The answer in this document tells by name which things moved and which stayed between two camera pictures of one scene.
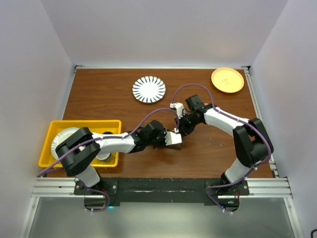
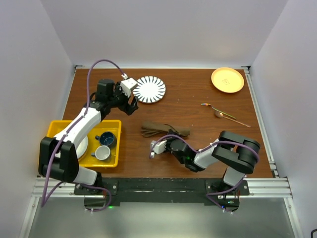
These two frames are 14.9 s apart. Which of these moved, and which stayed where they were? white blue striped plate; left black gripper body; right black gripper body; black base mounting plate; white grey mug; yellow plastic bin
Moved: left black gripper body; right black gripper body
Stayed: white grey mug; yellow plastic bin; black base mounting plate; white blue striped plate
